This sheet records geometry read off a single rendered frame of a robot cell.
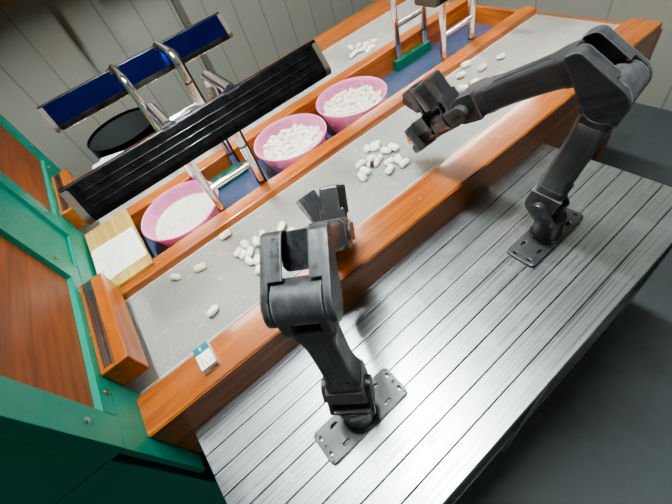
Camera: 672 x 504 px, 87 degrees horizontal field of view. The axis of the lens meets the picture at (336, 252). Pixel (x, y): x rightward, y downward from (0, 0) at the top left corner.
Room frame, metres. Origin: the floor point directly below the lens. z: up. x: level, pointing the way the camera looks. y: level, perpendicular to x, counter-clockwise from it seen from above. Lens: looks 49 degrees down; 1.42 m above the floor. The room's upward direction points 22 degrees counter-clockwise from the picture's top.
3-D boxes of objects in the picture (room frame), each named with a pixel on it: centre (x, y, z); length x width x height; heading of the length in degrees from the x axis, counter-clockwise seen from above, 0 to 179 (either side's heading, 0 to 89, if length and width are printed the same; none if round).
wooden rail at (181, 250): (1.04, -0.21, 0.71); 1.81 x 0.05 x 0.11; 110
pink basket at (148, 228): (0.98, 0.41, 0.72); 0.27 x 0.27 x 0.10
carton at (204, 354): (0.42, 0.34, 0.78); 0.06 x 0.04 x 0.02; 20
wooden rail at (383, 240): (0.67, -0.35, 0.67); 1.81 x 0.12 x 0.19; 110
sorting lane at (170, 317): (0.87, -0.28, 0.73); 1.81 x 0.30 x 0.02; 110
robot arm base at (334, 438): (0.22, 0.08, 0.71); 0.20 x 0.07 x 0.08; 112
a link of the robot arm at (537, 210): (0.45, -0.47, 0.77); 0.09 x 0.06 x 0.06; 120
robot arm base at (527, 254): (0.44, -0.48, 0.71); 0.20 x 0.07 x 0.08; 112
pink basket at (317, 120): (1.13, 0.00, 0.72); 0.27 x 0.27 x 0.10
